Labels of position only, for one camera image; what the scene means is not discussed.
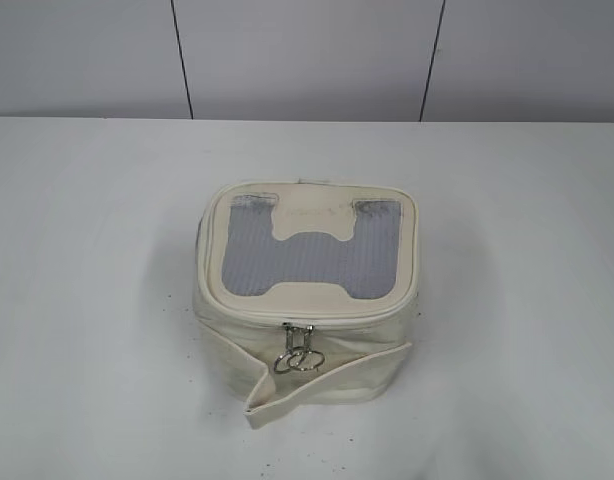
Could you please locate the cream insulated cooler bag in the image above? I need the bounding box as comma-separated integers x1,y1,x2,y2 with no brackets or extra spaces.
193,182,420,429

